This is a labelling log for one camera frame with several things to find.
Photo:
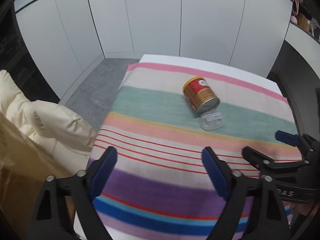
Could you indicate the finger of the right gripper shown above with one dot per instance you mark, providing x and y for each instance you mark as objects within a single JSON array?
[
  {"x": 261, "y": 162},
  {"x": 289, "y": 139}
]

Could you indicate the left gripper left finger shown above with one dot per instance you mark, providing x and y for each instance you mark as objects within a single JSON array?
[{"x": 99, "y": 171}]

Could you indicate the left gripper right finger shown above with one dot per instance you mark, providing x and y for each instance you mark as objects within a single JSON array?
[{"x": 219, "y": 173}]

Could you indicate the person's right hand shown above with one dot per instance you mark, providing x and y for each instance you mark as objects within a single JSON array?
[{"x": 306, "y": 209}]

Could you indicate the cream padded chair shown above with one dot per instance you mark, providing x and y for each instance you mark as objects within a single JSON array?
[{"x": 63, "y": 134}]

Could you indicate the clear plastic round container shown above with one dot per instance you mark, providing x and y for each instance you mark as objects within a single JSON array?
[{"x": 211, "y": 120}]

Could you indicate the striped colourful blanket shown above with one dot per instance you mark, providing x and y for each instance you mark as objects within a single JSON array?
[{"x": 195, "y": 142}]

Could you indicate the brown cardboard box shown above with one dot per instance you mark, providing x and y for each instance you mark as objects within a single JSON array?
[{"x": 24, "y": 167}]

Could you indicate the red gold tin can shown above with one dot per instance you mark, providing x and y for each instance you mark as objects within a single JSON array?
[{"x": 200, "y": 96}]

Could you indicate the pink plush toy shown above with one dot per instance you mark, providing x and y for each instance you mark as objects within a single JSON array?
[{"x": 294, "y": 20}]

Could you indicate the white wardrobe doors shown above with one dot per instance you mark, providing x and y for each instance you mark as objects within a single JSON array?
[{"x": 67, "y": 39}]

